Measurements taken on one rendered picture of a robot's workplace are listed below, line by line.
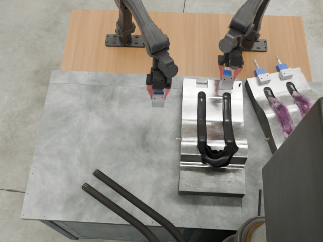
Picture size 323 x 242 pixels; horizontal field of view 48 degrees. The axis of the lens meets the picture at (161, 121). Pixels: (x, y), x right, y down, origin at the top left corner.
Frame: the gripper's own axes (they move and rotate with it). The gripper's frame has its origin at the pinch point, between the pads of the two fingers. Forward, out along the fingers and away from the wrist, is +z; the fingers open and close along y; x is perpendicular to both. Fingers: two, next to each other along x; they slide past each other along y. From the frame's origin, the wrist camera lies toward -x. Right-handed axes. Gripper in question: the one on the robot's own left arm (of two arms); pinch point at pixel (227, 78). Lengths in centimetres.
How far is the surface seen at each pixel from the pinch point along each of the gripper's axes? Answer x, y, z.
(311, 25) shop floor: 142, 89, 13
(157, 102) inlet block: -11.9, -29.2, 7.3
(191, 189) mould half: -35, -14, 33
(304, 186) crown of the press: -118, -17, -43
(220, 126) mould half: -15.0, -2.6, 15.2
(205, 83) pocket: 5.1, -8.3, 5.3
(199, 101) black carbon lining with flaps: -4.0, -11.1, 9.7
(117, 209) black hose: -42, -42, 39
